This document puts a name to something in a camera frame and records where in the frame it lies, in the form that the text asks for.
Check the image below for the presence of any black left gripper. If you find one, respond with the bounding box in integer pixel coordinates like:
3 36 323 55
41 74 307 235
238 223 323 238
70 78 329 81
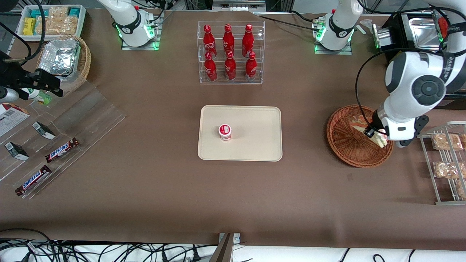
365 115 430 139

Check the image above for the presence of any triangular sandwich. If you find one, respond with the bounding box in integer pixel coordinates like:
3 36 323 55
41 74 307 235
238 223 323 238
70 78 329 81
351 115 388 148

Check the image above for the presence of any round brown wicker basket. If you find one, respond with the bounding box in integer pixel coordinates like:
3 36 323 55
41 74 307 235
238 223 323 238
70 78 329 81
327 105 394 168

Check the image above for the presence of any light wicker basket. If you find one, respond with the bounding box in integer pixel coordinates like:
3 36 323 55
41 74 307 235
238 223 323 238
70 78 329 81
36 35 91 93

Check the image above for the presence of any beige plastic tray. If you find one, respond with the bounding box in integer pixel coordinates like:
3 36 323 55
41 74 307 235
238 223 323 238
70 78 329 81
197 105 283 162

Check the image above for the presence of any small white green bottle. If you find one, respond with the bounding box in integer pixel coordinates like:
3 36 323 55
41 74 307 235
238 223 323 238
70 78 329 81
22 87 52 105

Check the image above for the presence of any silver foil container stack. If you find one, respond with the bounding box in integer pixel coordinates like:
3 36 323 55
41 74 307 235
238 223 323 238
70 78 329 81
38 38 81 77

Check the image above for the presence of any small black white box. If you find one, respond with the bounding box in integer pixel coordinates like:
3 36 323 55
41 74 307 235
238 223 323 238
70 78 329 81
32 122 56 140
4 142 29 161

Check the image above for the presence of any clear acrylic stepped display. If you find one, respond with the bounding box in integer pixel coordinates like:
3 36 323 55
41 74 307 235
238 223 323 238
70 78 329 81
0 80 126 200

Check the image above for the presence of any white red printed carton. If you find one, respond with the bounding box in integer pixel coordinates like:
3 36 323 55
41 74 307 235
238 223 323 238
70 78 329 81
0 103 31 138

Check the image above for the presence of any large clear cracker bag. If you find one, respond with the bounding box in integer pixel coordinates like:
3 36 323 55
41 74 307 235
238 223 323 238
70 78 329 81
36 16 79 36

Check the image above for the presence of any brown snickers bar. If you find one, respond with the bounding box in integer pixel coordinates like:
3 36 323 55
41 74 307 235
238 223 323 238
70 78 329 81
15 165 52 197
45 137 80 163

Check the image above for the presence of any yellow snack packet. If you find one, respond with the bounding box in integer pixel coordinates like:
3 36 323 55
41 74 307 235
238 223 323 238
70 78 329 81
23 17 37 36

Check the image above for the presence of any white plastic bin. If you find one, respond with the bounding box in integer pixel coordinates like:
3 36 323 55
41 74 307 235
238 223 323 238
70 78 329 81
16 4 87 41

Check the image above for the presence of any small clear cracker bag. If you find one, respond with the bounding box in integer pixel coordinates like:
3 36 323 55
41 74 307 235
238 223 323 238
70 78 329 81
49 6 70 19

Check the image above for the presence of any black food warmer appliance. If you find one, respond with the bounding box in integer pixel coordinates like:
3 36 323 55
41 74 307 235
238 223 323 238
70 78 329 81
380 11 466 110

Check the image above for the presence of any crumpled clear plastic wrap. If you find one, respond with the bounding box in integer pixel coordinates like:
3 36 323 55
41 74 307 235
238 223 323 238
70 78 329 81
359 18 375 35

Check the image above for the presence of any steel warmer pan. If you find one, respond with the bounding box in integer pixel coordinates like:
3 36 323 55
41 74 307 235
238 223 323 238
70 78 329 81
408 17 443 50

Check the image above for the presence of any red sausage on skewer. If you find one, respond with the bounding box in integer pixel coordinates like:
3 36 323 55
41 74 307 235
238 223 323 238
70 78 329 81
438 16 450 37

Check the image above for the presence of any red cola bottle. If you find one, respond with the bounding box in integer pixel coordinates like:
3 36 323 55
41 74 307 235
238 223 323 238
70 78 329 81
203 24 217 59
242 24 254 58
245 52 257 81
224 51 236 80
223 24 235 58
204 52 218 82

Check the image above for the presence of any clear acrylic bottle rack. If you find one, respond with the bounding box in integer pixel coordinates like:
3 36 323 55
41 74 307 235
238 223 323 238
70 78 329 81
197 21 265 85

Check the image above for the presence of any brown table cover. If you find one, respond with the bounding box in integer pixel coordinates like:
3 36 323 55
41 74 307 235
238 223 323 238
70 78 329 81
0 7 466 251

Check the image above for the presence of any red white yogurt cup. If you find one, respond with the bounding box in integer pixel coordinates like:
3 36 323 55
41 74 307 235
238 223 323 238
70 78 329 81
218 124 233 141

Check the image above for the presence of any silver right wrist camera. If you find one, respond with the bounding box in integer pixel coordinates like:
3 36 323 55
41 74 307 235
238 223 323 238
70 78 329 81
0 87 20 103

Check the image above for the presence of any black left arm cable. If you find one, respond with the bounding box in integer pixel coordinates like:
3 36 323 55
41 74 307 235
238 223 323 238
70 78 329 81
355 47 449 132

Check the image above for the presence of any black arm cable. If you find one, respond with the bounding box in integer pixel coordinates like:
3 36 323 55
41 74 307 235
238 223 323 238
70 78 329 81
20 0 46 68
355 47 449 132

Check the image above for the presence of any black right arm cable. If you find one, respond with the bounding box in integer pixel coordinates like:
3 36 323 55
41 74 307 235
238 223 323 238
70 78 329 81
20 0 46 68

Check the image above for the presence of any grey metal wire rack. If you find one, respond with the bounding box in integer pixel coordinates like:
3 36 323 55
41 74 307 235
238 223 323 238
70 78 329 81
416 122 466 205

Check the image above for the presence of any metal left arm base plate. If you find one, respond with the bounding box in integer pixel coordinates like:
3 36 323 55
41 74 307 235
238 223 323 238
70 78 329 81
315 41 353 55

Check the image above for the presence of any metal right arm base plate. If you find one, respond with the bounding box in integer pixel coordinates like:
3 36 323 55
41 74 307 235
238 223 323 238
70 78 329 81
121 11 161 51

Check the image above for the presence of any black table cable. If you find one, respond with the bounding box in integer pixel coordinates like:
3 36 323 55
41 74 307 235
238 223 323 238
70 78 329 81
253 10 324 31

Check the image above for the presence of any tangled black cable bundle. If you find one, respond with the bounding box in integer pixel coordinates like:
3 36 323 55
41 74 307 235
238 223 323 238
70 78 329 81
0 228 219 262

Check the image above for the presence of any grey metal frame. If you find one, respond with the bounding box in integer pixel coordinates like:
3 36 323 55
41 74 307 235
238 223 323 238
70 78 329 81
212 0 267 11

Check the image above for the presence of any grey metal post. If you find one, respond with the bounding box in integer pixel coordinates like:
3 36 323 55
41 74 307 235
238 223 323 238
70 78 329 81
209 232 241 262

